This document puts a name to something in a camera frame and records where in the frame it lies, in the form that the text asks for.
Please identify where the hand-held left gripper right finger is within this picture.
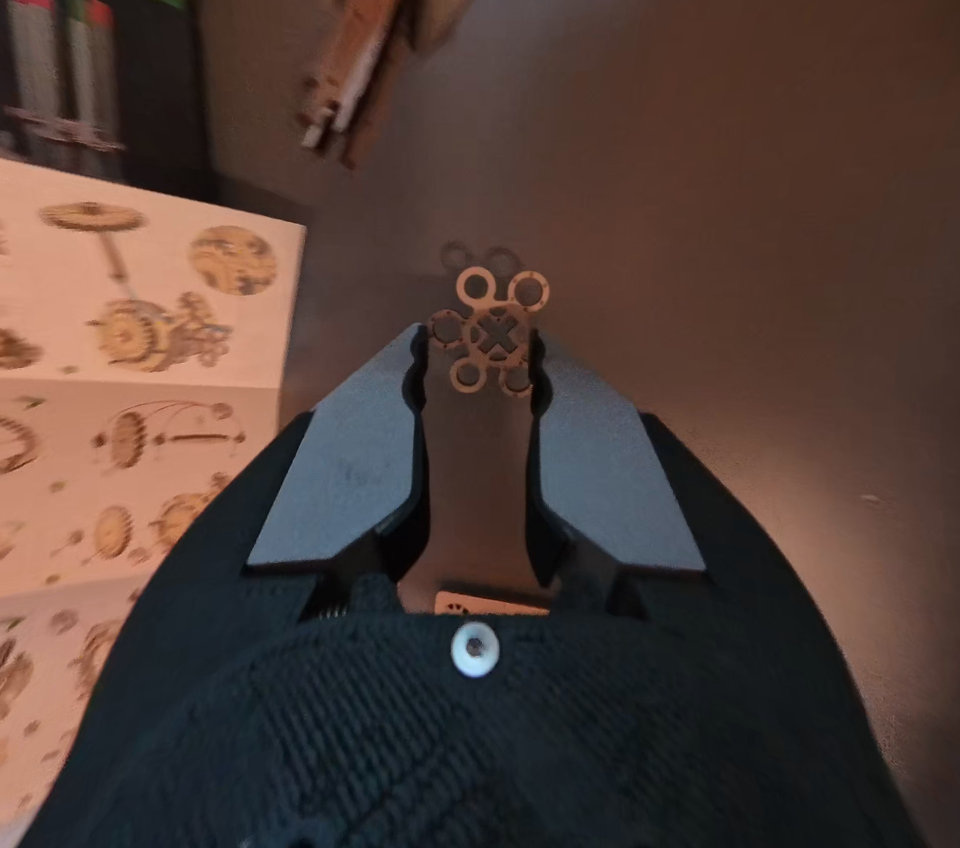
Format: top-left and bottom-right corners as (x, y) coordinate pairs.
(524, 329), (707, 588)

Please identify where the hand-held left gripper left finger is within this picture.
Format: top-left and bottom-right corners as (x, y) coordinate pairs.
(247, 322), (435, 584)

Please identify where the wooden model shaft assembly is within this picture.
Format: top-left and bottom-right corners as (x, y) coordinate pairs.
(298, 0), (423, 172)

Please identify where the wooden ring part cross hole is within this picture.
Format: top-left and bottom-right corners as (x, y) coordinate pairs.
(427, 265), (552, 398)

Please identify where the cut-out wooden parts sheet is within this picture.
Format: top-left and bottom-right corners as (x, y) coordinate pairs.
(433, 589), (554, 618)

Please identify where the folded paper instruction leaflet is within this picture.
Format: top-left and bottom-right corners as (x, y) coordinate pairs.
(0, 157), (309, 848)

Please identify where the black printed kit box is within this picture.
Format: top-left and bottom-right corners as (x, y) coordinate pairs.
(0, 0), (220, 206)

